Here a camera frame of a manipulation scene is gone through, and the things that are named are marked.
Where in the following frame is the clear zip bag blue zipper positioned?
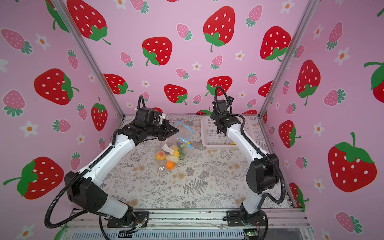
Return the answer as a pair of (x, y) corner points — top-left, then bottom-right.
(155, 120), (194, 172)

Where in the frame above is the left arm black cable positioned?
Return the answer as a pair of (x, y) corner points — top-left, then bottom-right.
(44, 95), (148, 240)

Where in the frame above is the aluminium corner post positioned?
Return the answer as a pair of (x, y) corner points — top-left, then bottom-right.
(258, 0), (320, 120)
(52, 0), (125, 120)

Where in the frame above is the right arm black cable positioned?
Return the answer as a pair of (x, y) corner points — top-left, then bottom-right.
(213, 85), (286, 240)

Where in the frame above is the orange tangerine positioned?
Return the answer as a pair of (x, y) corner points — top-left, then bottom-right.
(166, 161), (176, 170)

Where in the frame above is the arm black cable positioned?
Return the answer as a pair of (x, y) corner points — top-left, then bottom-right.
(213, 85), (286, 240)
(44, 95), (148, 240)

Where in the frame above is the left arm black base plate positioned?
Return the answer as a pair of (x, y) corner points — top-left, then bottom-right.
(107, 211), (150, 229)

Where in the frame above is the yellow red peach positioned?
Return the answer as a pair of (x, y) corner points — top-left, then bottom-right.
(156, 151), (167, 161)

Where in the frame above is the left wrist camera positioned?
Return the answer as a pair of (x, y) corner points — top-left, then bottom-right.
(136, 108), (166, 125)

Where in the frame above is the white plastic mesh basket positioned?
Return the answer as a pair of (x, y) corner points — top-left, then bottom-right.
(201, 117), (256, 149)

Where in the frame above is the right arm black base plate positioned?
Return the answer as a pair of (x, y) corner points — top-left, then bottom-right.
(223, 210), (268, 227)

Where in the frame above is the aluminium right corner post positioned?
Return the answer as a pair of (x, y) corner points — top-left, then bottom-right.
(258, 0), (320, 120)

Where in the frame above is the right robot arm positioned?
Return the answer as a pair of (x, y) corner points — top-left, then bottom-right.
(211, 111), (286, 215)

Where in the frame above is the aluminium left corner post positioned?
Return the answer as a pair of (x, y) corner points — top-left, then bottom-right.
(52, 0), (125, 120)

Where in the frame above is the white radish with leaves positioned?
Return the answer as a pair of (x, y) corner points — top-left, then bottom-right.
(166, 148), (186, 164)

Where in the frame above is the aluminium front rail frame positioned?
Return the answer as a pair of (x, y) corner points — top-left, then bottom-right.
(59, 208), (316, 240)

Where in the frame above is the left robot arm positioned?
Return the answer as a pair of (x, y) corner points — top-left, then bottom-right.
(65, 120), (179, 225)

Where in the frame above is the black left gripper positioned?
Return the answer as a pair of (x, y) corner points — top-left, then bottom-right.
(145, 120), (179, 141)

